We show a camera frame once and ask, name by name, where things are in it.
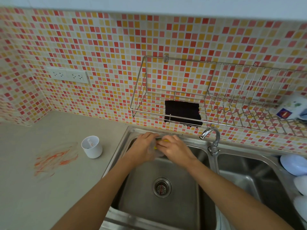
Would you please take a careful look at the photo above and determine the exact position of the person's left hand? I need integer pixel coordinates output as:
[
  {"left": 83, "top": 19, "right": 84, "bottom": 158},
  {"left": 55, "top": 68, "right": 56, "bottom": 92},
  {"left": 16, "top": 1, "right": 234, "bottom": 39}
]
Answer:
[{"left": 125, "top": 132, "right": 160, "bottom": 164}]

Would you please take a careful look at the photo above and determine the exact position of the person's right hand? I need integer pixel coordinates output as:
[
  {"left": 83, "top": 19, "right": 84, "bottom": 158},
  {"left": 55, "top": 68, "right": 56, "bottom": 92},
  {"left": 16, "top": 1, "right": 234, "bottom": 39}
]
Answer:
[{"left": 159, "top": 134, "right": 198, "bottom": 167}]

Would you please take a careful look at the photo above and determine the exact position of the yellow green sponge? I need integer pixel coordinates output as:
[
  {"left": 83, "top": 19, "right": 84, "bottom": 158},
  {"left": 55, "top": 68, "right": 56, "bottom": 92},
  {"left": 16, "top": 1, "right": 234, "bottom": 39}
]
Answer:
[{"left": 154, "top": 138, "right": 170, "bottom": 150}]

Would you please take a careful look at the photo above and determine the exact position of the clear drinking glass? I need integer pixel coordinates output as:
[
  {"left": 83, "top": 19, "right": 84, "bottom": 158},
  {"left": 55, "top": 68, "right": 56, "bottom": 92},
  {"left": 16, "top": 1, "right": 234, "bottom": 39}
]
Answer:
[{"left": 149, "top": 139, "right": 166, "bottom": 159}]

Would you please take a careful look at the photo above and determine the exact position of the person's right forearm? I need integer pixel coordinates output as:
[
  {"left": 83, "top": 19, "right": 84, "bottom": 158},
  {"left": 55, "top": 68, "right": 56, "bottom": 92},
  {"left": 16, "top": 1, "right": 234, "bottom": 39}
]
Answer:
[{"left": 186, "top": 160, "right": 296, "bottom": 230}]

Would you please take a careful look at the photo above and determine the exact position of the person's left forearm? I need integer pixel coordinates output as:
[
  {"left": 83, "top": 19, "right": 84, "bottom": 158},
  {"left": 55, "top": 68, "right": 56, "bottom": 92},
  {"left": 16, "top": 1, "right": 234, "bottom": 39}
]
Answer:
[{"left": 51, "top": 157, "right": 142, "bottom": 230}]

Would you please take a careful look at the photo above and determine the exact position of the black cloth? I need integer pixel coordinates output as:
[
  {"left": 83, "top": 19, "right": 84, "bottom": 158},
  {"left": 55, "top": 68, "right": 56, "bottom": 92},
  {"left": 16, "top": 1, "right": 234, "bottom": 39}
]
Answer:
[{"left": 164, "top": 100, "right": 203, "bottom": 128}]

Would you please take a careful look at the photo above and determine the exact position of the steel drain strainer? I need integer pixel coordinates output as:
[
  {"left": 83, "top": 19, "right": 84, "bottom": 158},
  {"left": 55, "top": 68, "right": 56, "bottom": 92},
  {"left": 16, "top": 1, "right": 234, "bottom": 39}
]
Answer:
[{"left": 153, "top": 177, "right": 172, "bottom": 199}]

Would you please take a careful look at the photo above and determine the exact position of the chrome faucet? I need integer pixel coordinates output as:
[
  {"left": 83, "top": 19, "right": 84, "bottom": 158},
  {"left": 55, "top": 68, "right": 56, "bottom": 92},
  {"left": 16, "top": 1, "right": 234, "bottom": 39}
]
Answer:
[{"left": 199, "top": 126, "right": 221, "bottom": 156}]

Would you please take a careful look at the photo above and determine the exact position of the white plastic cup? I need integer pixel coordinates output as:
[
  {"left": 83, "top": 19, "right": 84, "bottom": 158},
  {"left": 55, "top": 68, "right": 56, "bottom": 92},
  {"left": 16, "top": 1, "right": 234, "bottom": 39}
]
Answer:
[{"left": 81, "top": 136, "right": 103, "bottom": 159}]

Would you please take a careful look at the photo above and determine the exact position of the stainless steel double sink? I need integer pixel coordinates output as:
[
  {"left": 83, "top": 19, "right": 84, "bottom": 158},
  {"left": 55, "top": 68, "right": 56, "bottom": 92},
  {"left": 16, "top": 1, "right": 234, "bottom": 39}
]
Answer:
[{"left": 102, "top": 125, "right": 307, "bottom": 230}]

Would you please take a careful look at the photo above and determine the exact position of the light blue bowl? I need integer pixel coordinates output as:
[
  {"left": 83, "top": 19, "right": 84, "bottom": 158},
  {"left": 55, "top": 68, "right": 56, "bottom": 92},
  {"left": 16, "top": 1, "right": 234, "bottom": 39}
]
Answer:
[{"left": 280, "top": 154, "right": 307, "bottom": 176}]

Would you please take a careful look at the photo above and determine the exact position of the white dish soap pouch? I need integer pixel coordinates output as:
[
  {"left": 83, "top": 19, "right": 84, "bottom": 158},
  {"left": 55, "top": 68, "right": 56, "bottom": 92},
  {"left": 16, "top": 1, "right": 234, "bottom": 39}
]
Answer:
[{"left": 276, "top": 93, "right": 307, "bottom": 121}]

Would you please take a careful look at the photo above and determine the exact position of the white bowl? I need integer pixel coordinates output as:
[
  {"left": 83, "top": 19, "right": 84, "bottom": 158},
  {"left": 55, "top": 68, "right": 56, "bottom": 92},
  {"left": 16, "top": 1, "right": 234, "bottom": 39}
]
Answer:
[{"left": 294, "top": 175, "right": 307, "bottom": 196}]

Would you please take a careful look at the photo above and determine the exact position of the steel wire dish rack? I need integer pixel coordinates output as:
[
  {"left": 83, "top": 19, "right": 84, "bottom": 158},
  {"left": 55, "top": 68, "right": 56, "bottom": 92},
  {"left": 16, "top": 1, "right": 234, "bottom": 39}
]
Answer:
[{"left": 130, "top": 54, "right": 307, "bottom": 136}]

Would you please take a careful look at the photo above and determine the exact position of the white wall power socket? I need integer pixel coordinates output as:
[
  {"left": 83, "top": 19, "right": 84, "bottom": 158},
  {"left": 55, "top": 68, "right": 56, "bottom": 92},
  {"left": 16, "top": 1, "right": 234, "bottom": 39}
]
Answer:
[{"left": 46, "top": 67, "right": 90, "bottom": 84}]

